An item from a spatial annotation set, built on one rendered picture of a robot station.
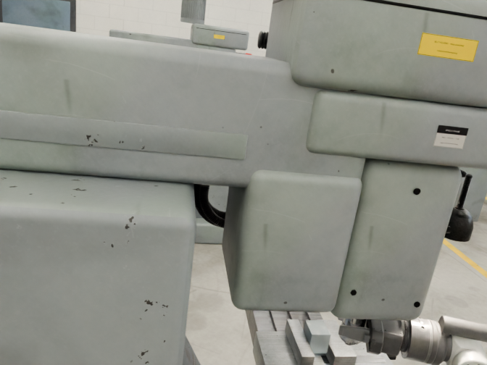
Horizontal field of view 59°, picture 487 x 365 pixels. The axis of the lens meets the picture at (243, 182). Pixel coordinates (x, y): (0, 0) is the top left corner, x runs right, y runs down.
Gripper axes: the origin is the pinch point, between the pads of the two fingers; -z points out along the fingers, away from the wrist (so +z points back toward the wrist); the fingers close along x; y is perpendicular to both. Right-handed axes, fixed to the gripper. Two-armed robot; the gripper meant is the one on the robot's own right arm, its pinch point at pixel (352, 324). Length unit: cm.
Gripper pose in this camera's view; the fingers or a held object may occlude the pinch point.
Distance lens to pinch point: 99.7
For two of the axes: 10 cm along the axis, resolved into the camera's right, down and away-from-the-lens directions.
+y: -1.2, 9.5, 3.0
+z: 9.7, 1.7, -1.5
